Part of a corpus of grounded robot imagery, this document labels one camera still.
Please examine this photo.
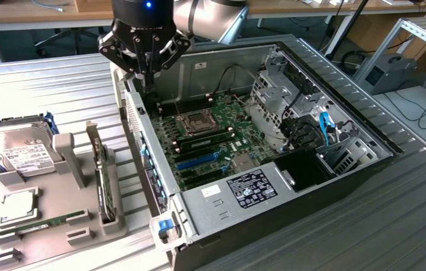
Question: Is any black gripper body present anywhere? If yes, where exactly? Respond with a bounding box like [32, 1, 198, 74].
[110, 0, 179, 43]

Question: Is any graphics card with metal bracket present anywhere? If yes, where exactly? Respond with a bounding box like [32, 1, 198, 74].
[84, 120, 119, 224]

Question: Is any black office chair base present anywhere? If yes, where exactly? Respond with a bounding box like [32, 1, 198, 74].
[33, 27, 119, 56]

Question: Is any metal CPU socket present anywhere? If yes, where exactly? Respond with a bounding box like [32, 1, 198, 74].
[174, 110, 218, 136]

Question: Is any wooden desk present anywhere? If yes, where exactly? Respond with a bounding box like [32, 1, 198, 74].
[246, 0, 426, 59]
[0, 0, 115, 64]

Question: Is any hard disk drive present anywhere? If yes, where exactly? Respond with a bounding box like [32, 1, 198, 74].
[0, 111, 62, 173]

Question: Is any green motherboard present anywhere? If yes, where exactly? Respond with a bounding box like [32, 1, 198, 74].
[148, 94, 274, 193]

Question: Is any dark RAM stick with label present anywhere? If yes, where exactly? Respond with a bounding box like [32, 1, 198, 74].
[178, 132, 235, 150]

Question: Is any perforated metal disk bay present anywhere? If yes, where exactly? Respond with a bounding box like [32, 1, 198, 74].
[252, 69, 334, 147]

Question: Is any black expansion slot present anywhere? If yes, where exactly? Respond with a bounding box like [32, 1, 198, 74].
[183, 174, 230, 189]
[179, 167, 224, 181]
[174, 145, 223, 160]

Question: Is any blue expansion slot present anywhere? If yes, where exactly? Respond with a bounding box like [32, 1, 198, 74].
[176, 154, 218, 171]

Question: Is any silver hard disk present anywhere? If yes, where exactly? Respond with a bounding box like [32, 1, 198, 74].
[0, 121, 58, 178]

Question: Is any silver chipset heatsink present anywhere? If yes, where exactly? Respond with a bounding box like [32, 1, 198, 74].
[232, 156, 260, 173]

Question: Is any black stand pole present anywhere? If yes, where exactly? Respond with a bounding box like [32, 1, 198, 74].
[325, 0, 370, 62]

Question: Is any grey parts rack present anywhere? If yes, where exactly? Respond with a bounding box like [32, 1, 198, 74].
[0, 133, 130, 269]

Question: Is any grey equipment box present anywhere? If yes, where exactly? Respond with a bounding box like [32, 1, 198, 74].
[363, 53, 419, 96]

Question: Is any grey power supply unit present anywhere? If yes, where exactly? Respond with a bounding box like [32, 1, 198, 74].
[179, 161, 297, 237]

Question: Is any silver CPU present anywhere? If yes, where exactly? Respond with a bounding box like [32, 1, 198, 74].
[0, 191, 36, 224]

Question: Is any green RAM stick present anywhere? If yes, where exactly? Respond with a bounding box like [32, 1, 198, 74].
[0, 210, 86, 238]

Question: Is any black open PC case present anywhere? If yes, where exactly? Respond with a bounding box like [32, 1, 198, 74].
[110, 41, 405, 271]

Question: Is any black looped wire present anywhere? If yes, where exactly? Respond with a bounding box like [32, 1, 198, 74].
[212, 64, 259, 97]

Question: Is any black coiled cable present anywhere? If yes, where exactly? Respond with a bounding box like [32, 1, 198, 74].
[339, 50, 366, 72]

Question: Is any black power wire bundle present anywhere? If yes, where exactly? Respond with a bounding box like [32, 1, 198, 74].
[279, 115, 323, 150]

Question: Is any blue SATA wire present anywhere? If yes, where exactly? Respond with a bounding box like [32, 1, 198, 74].
[319, 111, 337, 147]

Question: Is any grey flat wire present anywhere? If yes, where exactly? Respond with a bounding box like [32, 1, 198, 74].
[318, 135, 361, 159]

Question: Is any black floor cable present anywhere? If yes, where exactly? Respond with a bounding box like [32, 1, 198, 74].
[381, 90, 426, 143]

